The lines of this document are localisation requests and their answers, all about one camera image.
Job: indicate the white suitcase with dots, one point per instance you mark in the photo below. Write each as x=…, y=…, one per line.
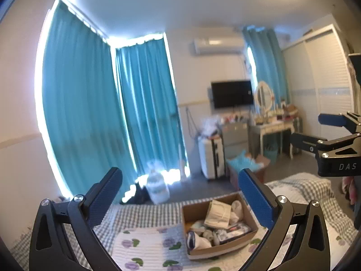
x=210, y=158

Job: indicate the wide teal curtain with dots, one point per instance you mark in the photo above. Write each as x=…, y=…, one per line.
x=81, y=104

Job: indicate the clear water jug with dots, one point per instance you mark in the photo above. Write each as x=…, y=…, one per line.
x=158, y=186

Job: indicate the cardboard box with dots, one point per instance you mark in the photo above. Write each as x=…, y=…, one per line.
x=194, y=209

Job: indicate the small white sock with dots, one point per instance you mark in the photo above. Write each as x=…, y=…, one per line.
x=236, y=210

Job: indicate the white floral quilted blanket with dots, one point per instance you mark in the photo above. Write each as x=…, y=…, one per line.
x=146, y=248

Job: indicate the short teal curtain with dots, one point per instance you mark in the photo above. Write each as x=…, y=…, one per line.
x=268, y=62

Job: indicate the brown floor carton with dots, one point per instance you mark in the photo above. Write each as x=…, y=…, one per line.
x=261, y=165

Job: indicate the black wall television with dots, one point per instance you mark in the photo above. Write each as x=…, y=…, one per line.
x=231, y=94

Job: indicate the narrow teal curtain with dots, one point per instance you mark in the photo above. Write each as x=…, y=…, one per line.
x=149, y=104

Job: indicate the white oval mirror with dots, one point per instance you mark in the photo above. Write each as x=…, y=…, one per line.
x=263, y=97

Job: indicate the white dressing table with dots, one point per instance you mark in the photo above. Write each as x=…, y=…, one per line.
x=272, y=128

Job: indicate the cream white cloth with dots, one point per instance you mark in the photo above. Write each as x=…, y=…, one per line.
x=217, y=213

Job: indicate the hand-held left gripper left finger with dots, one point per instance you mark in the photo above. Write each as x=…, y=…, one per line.
x=104, y=200

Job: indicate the grey checked bedsheet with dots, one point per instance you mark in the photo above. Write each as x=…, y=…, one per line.
x=158, y=214

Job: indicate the small grey fridge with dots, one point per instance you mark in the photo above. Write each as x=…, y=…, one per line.
x=234, y=138

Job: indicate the person's right hand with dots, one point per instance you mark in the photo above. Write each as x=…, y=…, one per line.
x=349, y=187

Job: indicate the floral tissue pack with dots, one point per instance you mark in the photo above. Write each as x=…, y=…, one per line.
x=235, y=233

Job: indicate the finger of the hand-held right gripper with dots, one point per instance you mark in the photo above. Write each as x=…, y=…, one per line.
x=306, y=142
x=332, y=119

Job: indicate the white grey sock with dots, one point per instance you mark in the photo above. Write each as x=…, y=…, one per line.
x=198, y=241

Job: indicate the clear plastic bag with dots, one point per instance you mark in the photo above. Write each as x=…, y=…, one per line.
x=211, y=125

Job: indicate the white air conditioner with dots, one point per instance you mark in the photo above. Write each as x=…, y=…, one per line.
x=217, y=45

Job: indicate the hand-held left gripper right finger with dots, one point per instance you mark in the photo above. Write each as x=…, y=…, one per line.
x=256, y=200

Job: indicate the teal waste bin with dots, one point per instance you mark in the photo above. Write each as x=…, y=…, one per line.
x=271, y=153

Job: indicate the blue plastic bag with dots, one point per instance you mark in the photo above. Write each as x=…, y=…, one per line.
x=239, y=162

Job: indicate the white slatted wardrobe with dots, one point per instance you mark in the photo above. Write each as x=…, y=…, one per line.
x=321, y=90

